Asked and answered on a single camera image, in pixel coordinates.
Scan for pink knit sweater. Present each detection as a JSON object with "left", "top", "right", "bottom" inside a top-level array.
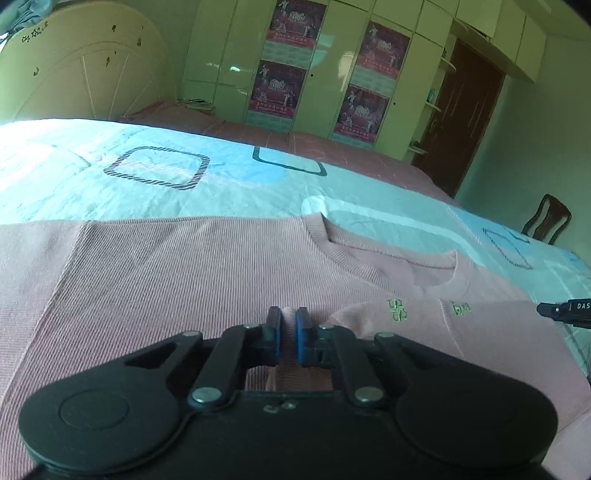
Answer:
[{"left": 0, "top": 213, "right": 591, "bottom": 480}]

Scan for corner shelf unit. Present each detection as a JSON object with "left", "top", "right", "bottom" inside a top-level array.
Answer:
[{"left": 405, "top": 54, "right": 458, "bottom": 157}]

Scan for grey curtain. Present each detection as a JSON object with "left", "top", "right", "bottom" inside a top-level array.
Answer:
[{"left": 0, "top": 0, "right": 52, "bottom": 43}]

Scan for stack of books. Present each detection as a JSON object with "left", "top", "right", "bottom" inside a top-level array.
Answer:
[{"left": 175, "top": 96, "right": 218, "bottom": 116}]

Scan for light blue patterned bedsheet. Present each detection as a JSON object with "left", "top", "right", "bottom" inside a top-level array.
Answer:
[{"left": 0, "top": 119, "right": 591, "bottom": 370}]

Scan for pale green wardrobe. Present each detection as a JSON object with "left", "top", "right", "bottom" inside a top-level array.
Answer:
[{"left": 178, "top": 0, "right": 455, "bottom": 158}]

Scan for dark brown wooden door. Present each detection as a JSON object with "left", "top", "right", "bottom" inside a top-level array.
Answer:
[{"left": 411, "top": 39, "right": 507, "bottom": 199}]

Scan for cream bed headboard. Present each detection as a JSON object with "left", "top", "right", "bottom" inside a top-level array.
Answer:
[{"left": 0, "top": 7, "right": 168, "bottom": 125}]

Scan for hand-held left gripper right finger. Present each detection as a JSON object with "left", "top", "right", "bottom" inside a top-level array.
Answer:
[{"left": 294, "top": 306, "right": 445, "bottom": 409}]

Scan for reddish pink bed cover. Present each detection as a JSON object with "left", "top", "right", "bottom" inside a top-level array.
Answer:
[{"left": 117, "top": 100, "right": 462, "bottom": 204}]

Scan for dark wooden chair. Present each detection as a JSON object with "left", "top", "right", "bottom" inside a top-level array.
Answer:
[{"left": 521, "top": 194, "right": 572, "bottom": 246}]

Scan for pale overhead wall cabinets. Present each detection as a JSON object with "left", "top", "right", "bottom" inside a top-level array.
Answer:
[{"left": 450, "top": 0, "right": 556, "bottom": 85}]

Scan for pink printed wardrobe poster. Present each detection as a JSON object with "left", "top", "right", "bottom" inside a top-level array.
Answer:
[
  {"left": 331, "top": 83, "right": 391, "bottom": 147},
  {"left": 355, "top": 20, "right": 411, "bottom": 80},
  {"left": 269, "top": 0, "right": 327, "bottom": 47},
  {"left": 246, "top": 59, "right": 308, "bottom": 133}
]

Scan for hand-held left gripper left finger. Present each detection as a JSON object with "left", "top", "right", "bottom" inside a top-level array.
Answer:
[{"left": 122, "top": 306, "right": 284, "bottom": 411}]

